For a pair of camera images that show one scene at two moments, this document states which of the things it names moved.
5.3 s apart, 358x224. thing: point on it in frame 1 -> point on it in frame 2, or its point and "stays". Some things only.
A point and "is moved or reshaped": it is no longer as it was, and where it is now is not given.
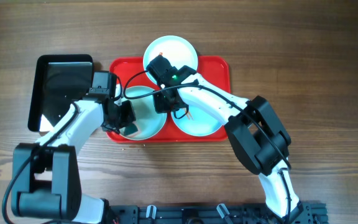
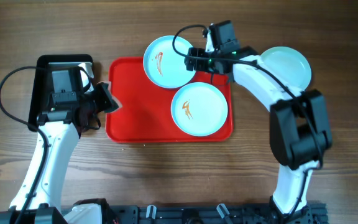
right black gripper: x=169 y=104 -> x=191 y=59
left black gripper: x=126 y=117 -> x=105 y=98
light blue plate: x=201 y=121 stays
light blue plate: x=178 y=50 stays
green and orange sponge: x=128 y=130 is moved or reshaped
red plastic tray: x=131 y=73 stays
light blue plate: x=148 y=121 -> x=289 y=65
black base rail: x=307 y=213 stays
